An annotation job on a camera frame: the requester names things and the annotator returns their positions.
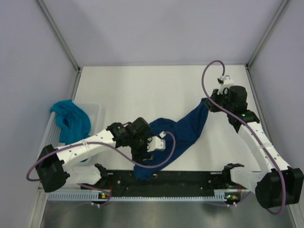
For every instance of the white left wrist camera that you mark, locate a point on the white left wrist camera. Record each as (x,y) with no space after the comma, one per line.
(156,143)

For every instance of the dark blue t shirt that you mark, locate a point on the dark blue t shirt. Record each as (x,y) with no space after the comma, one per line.
(186,132)

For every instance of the white plastic basket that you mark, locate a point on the white plastic basket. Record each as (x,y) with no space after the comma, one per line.
(94,112)

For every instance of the right aluminium frame post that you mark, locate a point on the right aluminium frame post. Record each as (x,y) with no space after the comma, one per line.
(268,32)

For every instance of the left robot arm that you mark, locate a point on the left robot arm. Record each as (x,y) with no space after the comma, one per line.
(61,166)

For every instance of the aluminium frame post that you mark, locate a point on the aluminium frame post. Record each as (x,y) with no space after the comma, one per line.
(57,34)
(268,32)

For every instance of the teal t shirt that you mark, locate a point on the teal t shirt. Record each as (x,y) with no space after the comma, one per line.
(73,122)

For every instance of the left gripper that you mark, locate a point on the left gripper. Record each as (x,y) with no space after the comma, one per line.
(136,155)

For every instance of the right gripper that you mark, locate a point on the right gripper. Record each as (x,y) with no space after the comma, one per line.
(215,96)

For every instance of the left aluminium frame post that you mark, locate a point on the left aluminium frame post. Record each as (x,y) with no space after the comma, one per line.
(57,34)

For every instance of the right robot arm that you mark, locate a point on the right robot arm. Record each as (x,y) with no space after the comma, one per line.
(277,183)

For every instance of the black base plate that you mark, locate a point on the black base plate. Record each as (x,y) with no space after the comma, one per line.
(123,183)

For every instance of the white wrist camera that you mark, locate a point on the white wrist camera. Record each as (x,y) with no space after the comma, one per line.
(225,83)
(156,143)

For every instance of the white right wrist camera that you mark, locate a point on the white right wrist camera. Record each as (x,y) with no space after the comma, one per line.
(225,83)

